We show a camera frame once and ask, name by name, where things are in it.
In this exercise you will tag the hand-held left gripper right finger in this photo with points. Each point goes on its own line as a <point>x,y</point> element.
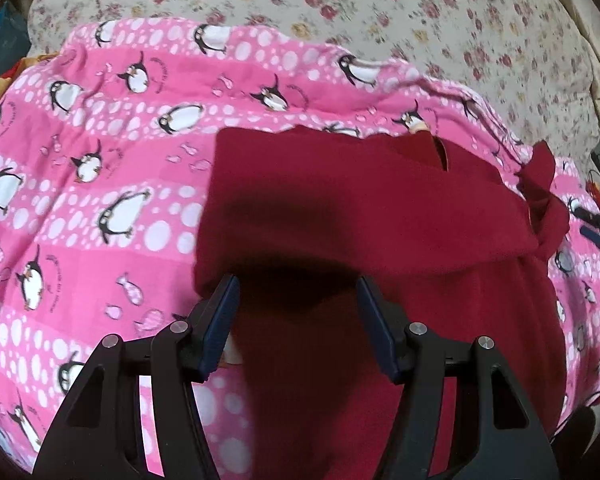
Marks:
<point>377,325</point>

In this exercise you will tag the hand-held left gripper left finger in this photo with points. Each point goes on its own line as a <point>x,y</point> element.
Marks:
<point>220,320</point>

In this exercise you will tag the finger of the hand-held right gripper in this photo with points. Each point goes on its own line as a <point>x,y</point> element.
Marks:
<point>597,221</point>

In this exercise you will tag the red fleece garment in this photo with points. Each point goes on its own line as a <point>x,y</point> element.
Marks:
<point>330,210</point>

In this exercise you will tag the red small object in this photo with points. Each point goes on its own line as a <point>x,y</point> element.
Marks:
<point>596,191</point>

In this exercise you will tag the pink penguin print blanket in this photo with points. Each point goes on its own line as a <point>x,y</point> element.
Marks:
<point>105,160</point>

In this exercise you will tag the floral bed sheet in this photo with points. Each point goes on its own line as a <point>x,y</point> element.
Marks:
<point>330,10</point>

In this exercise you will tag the yellow orange cloth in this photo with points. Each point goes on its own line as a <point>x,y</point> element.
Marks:
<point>0,85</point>

